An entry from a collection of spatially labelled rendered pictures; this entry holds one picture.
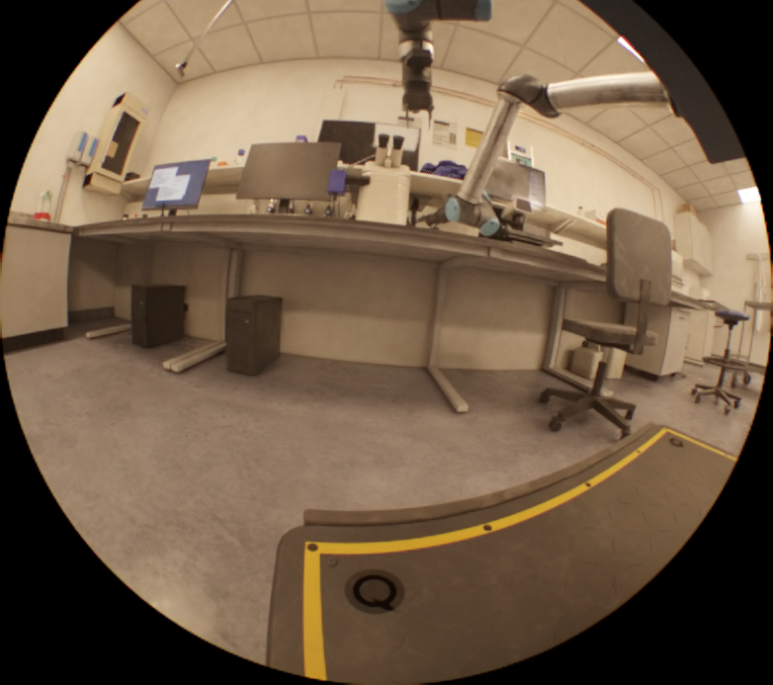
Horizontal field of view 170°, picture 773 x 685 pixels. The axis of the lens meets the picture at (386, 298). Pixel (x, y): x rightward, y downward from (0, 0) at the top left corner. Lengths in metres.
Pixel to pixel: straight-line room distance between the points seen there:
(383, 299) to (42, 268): 2.36
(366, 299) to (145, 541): 1.66
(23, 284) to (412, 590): 2.07
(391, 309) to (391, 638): 1.69
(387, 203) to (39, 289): 2.11
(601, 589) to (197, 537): 0.65
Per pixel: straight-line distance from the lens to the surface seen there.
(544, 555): 0.29
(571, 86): 1.01
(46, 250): 2.10
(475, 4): 0.67
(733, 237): 6.11
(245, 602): 0.58
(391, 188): 1.02
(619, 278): 1.12
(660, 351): 2.72
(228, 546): 0.65
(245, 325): 1.38
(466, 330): 1.89
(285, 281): 1.83
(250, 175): 1.52
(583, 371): 2.33
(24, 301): 2.06
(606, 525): 0.35
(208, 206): 2.25
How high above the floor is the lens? 0.54
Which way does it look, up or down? 3 degrees down
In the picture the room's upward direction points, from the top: 6 degrees clockwise
